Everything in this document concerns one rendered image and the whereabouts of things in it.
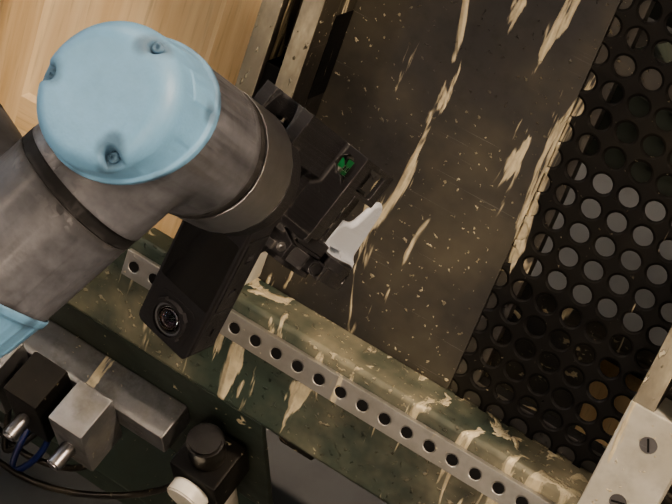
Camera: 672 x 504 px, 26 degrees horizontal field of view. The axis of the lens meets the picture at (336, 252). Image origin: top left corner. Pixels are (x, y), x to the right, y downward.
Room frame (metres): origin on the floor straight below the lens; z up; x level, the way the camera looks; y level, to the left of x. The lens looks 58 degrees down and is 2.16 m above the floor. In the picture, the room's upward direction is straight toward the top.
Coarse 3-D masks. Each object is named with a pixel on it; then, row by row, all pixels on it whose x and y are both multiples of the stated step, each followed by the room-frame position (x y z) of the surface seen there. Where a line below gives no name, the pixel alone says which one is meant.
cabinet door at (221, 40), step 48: (0, 0) 1.02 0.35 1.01; (48, 0) 1.00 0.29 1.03; (96, 0) 0.98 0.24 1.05; (144, 0) 0.96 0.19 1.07; (192, 0) 0.94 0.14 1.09; (240, 0) 0.93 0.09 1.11; (0, 48) 0.98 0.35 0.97; (48, 48) 0.97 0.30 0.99; (192, 48) 0.92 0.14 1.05; (240, 48) 0.90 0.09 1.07; (0, 96) 0.95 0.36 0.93
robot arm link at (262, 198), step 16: (272, 128) 0.45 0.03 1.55; (272, 144) 0.44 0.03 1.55; (288, 144) 0.46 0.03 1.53; (272, 160) 0.44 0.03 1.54; (288, 160) 0.45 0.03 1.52; (272, 176) 0.43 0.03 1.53; (288, 176) 0.44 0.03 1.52; (256, 192) 0.42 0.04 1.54; (272, 192) 0.43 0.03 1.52; (240, 208) 0.41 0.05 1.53; (256, 208) 0.42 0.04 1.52; (272, 208) 0.43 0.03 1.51; (192, 224) 0.42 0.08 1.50; (208, 224) 0.41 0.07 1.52; (224, 224) 0.42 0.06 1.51; (240, 224) 0.42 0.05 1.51
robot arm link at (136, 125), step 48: (96, 48) 0.43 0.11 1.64; (144, 48) 0.42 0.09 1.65; (48, 96) 0.41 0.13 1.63; (96, 96) 0.41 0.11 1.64; (144, 96) 0.40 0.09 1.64; (192, 96) 0.41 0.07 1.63; (240, 96) 0.45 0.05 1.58; (48, 144) 0.39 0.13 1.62; (96, 144) 0.38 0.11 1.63; (144, 144) 0.38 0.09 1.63; (192, 144) 0.40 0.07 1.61; (240, 144) 0.42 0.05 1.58; (96, 192) 0.38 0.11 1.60; (144, 192) 0.38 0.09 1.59; (192, 192) 0.40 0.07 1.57; (240, 192) 0.41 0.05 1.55
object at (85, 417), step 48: (48, 336) 0.76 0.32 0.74; (96, 336) 0.75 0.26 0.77; (0, 384) 0.70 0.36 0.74; (48, 384) 0.69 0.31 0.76; (96, 384) 0.70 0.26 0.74; (144, 384) 0.70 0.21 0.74; (192, 384) 0.67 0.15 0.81; (0, 432) 0.71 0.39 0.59; (48, 432) 0.67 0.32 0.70; (96, 432) 0.65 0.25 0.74; (144, 432) 0.65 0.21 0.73; (192, 432) 0.62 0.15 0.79; (240, 432) 0.64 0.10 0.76; (192, 480) 0.59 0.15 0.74; (240, 480) 0.61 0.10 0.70
